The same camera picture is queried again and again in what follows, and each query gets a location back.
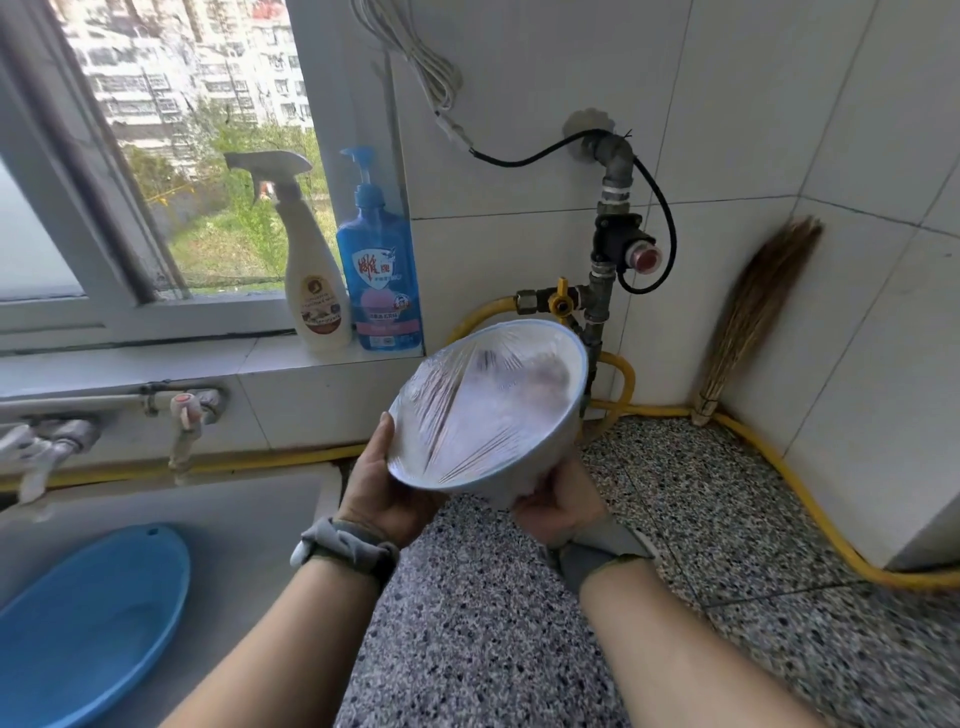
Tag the metal tap with red dot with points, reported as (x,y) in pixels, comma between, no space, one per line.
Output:
(191,420)

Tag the white spray bottle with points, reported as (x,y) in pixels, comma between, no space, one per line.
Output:
(311,270)

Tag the person's right hand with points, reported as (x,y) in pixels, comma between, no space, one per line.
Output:
(559,506)

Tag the person's right forearm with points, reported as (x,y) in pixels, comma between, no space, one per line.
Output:
(675,652)

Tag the straw hand broom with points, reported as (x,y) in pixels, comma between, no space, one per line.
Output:
(757,307)

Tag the person's left hand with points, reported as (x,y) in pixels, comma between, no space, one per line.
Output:
(382,487)

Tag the grey left wristband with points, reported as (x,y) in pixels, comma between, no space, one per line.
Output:
(349,546)

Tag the grey gas pipe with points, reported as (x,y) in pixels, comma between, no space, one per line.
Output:
(606,195)

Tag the grey wristband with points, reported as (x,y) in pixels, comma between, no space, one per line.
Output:
(600,551)
(349,546)

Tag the white bowl with cling film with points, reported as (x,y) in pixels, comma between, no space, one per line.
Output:
(487,409)

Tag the white sink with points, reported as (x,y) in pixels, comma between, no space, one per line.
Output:
(255,540)

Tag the person's right thumb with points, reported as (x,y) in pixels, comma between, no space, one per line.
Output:
(534,504)

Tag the grey right wristband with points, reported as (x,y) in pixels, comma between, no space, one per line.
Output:
(600,551)

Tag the blue pump bottle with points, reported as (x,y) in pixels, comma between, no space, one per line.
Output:
(379,277)

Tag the blue plastic basin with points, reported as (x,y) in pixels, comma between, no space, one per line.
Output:
(90,630)

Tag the person's left forearm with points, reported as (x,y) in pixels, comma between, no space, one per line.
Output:
(277,645)

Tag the white window frame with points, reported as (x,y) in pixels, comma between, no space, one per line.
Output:
(97,247)

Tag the person's left thumb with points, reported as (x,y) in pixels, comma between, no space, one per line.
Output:
(388,439)

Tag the black shutoff valve red button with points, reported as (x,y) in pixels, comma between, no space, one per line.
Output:
(626,244)

